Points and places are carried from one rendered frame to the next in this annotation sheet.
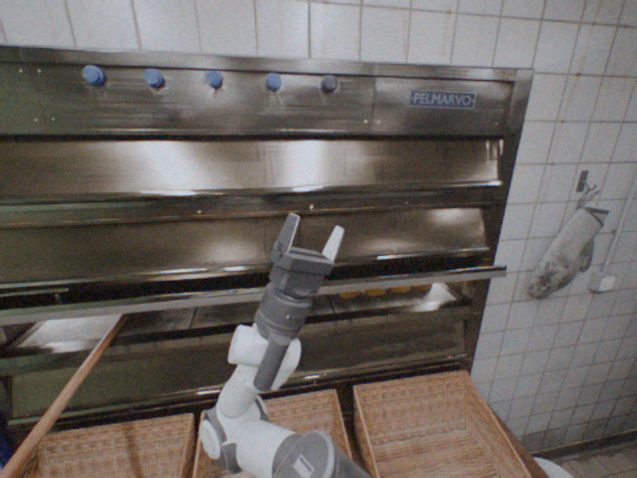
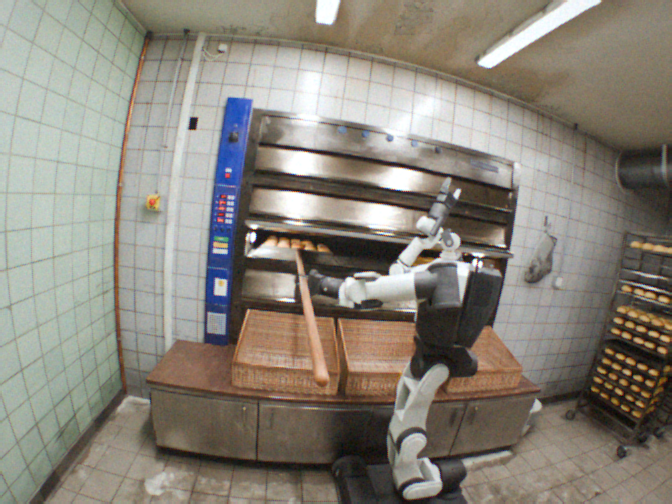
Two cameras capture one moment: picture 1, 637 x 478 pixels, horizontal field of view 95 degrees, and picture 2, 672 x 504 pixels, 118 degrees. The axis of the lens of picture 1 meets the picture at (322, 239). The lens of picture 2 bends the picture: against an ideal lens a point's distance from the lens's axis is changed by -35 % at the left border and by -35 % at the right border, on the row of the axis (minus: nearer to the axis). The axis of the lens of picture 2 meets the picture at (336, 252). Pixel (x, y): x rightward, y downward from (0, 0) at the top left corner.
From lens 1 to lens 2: 1.18 m
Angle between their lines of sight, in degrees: 12
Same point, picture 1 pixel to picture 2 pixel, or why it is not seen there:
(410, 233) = (469, 230)
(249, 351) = (428, 222)
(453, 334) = not seen: hidden behind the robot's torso
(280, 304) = (442, 206)
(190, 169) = (370, 174)
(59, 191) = (312, 173)
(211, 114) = (385, 151)
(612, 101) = (553, 185)
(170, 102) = (369, 144)
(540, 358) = (528, 329)
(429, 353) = not seen: hidden behind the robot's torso
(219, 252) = (373, 218)
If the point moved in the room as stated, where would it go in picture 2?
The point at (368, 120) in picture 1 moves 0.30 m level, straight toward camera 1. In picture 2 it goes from (453, 168) to (461, 160)
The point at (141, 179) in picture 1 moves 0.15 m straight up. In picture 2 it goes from (348, 174) to (351, 150)
